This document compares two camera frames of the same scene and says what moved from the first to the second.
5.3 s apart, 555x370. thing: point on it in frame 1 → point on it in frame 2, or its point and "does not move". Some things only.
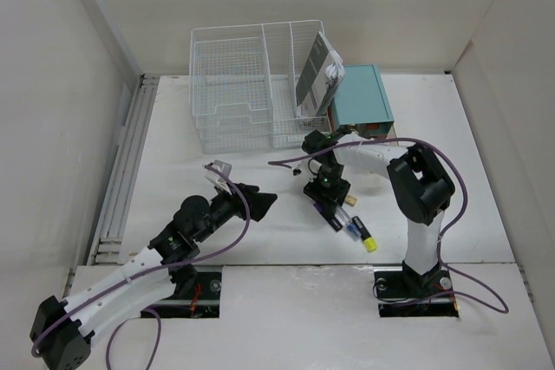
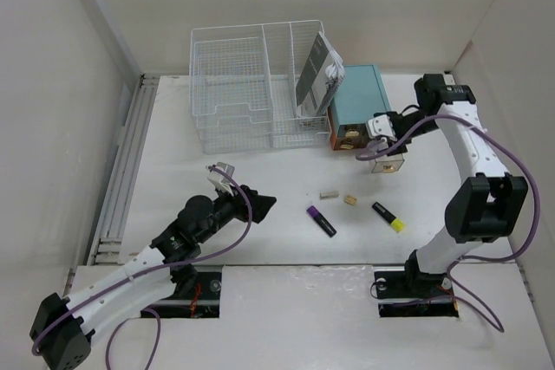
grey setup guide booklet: (319, 79) does not move
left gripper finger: (258, 203) does not move
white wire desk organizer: (244, 85) does not move
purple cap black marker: (329, 216) → (322, 221)
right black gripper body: (329, 183) → (405, 123)
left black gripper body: (224, 206) does not move
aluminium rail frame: (107, 249) does not move
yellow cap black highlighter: (369, 242) → (396, 223)
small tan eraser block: (350, 200) does not move
